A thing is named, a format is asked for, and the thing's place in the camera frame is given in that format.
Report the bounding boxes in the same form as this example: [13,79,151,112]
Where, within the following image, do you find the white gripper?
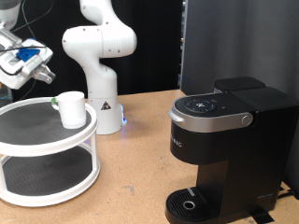
[0,37,57,91]

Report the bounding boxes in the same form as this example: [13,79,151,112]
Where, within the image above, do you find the black tape strip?
[249,207,276,224]

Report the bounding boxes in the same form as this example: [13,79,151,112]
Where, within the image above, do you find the black power cable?
[276,186,295,201]

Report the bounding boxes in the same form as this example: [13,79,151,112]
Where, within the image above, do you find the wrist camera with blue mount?
[6,46,43,76]

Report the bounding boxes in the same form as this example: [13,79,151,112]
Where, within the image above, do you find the white mug with green handle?
[50,91,88,130]

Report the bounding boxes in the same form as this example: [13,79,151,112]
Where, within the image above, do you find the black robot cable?
[0,0,55,77]

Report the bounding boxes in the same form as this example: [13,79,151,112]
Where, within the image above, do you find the metal shelf frame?
[0,83,13,101]

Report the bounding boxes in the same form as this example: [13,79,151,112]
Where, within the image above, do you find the white two-tier turntable rack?
[0,96,101,208]

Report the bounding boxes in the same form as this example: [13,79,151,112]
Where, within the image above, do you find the black curtain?
[0,0,183,101]

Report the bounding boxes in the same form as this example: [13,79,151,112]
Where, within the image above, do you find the black Keurig coffee machine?
[164,77,299,224]

